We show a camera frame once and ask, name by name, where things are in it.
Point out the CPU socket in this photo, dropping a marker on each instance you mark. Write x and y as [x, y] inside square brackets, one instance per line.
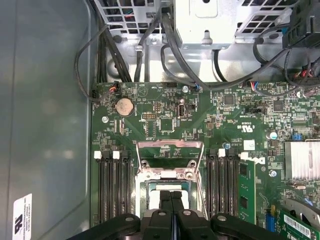
[143, 195]

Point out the black graphics card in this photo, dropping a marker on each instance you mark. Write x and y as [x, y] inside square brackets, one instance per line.
[300, 225]

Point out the green RAM stick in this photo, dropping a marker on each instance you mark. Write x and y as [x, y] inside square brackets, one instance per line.
[246, 190]

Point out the round coin battery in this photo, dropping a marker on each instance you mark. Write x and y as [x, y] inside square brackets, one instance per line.
[124, 107]

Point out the white label sticker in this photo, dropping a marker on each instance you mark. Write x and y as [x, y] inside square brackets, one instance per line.
[22, 215]

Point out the black open PC case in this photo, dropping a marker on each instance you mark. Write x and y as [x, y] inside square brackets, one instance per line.
[50, 100]

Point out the green motherboard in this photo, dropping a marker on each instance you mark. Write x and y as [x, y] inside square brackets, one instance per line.
[212, 120]

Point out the silver metal drive cage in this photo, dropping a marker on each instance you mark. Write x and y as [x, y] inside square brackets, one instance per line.
[207, 25]

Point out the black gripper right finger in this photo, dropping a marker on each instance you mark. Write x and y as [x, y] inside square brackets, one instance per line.
[192, 225]

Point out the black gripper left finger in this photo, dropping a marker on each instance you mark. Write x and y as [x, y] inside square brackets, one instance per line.
[155, 225]

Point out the black RAM slot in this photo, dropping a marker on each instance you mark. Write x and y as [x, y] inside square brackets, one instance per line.
[212, 185]
[221, 185]
[120, 187]
[110, 187]
[101, 187]
[129, 187]
[232, 185]

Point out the silver finned heat sink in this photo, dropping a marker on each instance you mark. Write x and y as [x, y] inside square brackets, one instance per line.
[303, 160]

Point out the silver CPU plate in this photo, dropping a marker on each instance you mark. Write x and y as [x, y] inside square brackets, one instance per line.
[155, 197]

